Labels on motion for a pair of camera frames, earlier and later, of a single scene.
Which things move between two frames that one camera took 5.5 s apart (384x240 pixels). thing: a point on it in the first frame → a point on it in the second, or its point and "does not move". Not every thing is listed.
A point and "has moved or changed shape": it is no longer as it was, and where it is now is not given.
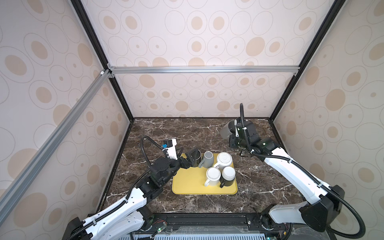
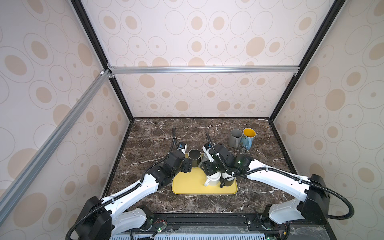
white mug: x=213 y=176 does not move
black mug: x=197 y=161 does not move
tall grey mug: x=227 y=129 has moved or changed shape
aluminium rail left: x=11 y=189 does not move
